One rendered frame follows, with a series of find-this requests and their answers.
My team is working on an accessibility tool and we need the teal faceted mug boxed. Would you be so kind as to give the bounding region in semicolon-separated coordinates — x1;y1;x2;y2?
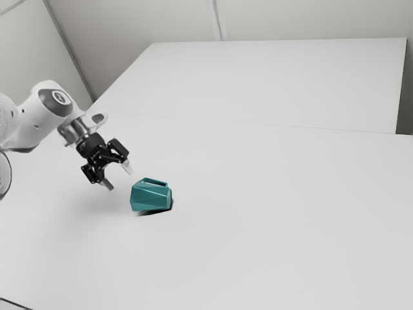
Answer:
130;177;175;214

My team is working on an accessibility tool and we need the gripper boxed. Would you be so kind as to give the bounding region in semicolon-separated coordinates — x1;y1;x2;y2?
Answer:
76;133;134;192

